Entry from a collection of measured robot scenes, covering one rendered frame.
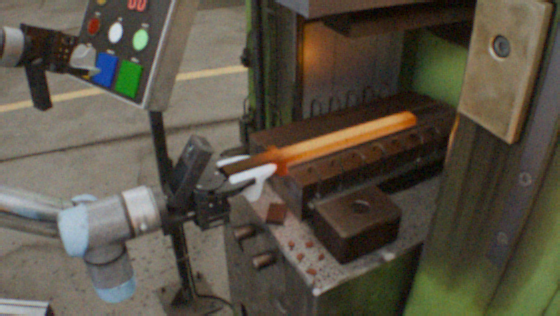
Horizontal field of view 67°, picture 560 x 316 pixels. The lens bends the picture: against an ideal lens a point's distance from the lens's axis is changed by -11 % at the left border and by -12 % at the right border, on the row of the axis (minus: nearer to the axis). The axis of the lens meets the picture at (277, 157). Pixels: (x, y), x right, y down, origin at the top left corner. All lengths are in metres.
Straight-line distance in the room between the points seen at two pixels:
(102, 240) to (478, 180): 0.54
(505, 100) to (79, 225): 0.59
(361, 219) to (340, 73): 0.42
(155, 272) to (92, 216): 1.30
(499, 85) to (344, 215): 0.32
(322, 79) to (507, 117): 0.55
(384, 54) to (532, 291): 0.66
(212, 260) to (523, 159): 1.59
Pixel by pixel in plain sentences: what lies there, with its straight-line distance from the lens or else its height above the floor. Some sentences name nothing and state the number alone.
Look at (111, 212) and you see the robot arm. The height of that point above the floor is 1.01.
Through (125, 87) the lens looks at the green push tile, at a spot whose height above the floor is 0.99.
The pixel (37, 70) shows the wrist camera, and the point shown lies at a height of 1.13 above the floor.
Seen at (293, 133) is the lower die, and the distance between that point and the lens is 0.90.
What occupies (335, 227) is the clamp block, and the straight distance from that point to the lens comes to 0.72.
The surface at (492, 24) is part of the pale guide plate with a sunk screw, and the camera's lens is 0.56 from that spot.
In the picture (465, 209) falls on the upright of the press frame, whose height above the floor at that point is 1.04.
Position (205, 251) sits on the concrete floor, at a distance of 2.05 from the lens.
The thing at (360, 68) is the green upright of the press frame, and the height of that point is 1.03.
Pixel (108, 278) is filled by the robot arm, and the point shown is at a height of 0.90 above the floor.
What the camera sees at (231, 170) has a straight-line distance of 0.77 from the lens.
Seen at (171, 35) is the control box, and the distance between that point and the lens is 1.09.
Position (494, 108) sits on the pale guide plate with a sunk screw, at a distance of 0.58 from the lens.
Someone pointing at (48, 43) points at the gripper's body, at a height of 1.17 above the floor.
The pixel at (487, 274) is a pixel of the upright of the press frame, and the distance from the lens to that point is 0.71.
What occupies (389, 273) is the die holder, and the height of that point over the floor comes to 0.87.
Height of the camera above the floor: 1.47
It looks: 35 degrees down
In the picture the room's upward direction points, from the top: straight up
